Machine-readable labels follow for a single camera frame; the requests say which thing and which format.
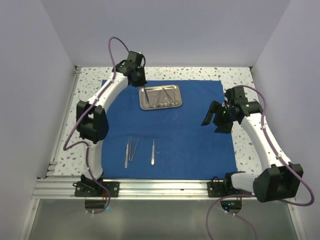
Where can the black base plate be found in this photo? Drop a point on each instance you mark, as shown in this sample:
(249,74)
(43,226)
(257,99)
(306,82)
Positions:
(85,191)
(217,188)

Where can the aluminium mounting rail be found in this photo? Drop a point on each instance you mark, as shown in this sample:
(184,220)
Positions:
(64,188)

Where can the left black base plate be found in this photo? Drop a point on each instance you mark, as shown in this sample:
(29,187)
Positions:
(85,191)

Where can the thin steel tweezers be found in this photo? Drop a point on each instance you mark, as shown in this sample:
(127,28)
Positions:
(134,149)

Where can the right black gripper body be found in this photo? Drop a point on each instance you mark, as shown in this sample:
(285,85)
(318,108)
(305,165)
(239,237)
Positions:
(225,112)

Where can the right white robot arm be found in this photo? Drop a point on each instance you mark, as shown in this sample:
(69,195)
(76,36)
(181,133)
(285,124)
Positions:
(279,178)

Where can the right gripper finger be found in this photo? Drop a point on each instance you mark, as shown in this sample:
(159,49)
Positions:
(223,128)
(213,109)

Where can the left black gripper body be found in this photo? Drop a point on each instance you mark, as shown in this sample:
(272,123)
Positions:
(141,80)

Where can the blue surgical cloth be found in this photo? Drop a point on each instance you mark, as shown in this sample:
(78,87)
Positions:
(184,149)

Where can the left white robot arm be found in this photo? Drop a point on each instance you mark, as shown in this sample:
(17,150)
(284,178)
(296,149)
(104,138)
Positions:
(91,115)

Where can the surgical instruments in tray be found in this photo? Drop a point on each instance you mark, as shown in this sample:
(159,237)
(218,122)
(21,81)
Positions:
(162,98)

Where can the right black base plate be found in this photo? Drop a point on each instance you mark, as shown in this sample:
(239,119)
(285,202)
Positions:
(217,188)

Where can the steel instrument tray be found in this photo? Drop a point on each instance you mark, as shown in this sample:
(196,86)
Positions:
(161,97)

